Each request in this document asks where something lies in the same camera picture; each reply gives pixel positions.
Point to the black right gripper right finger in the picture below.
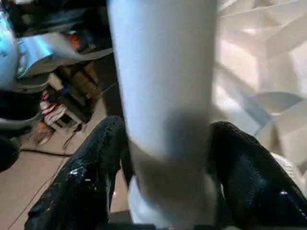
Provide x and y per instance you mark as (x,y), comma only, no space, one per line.
(254,182)

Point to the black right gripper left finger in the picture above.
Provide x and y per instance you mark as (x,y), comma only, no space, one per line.
(81,182)

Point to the white plastic table leg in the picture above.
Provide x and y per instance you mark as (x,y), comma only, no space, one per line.
(165,96)

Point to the grey left robot leg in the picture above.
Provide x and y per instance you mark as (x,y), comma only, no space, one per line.
(43,52)

